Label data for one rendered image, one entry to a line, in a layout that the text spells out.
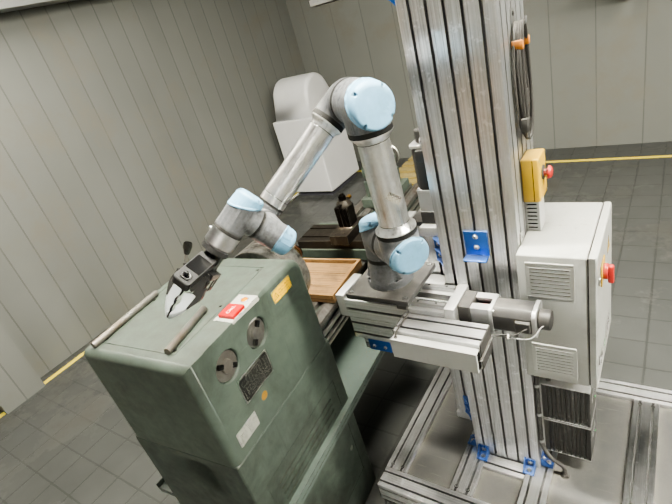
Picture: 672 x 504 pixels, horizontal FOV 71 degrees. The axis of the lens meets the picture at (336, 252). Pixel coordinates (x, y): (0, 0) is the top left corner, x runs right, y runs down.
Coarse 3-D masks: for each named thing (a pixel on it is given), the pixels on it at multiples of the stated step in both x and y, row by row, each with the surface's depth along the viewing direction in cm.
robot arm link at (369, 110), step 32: (352, 96) 108; (384, 96) 110; (352, 128) 114; (384, 128) 113; (384, 160) 118; (384, 192) 122; (384, 224) 127; (416, 224) 130; (384, 256) 132; (416, 256) 129
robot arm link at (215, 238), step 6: (210, 228) 114; (216, 228) 111; (210, 234) 112; (216, 234) 111; (222, 234) 111; (210, 240) 111; (216, 240) 111; (222, 240) 111; (228, 240) 111; (234, 240) 112; (216, 246) 111; (222, 246) 111; (228, 246) 112; (234, 246) 114; (222, 252) 113; (228, 252) 113
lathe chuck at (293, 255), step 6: (252, 246) 186; (258, 246) 185; (264, 246) 184; (288, 252) 185; (294, 252) 187; (282, 258) 182; (288, 258) 183; (294, 258) 185; (300, 258) 187; (300, 264) 186; (306, 264) 189; (306, 270) 189; (306, 276) 189; (306, 282) 190
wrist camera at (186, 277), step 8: (200, 256) 111; (208, 256) 113; (192, 264) 109; (200, 264) 110; (208, 264) 111; (176, 272) 105; (184, 272) 106; (192, 272) 107; (200, 272) 108; (208, 272) 112; (176, 280) 105; (184, 280) 105; (192, 280) 106; (184, 288) 105
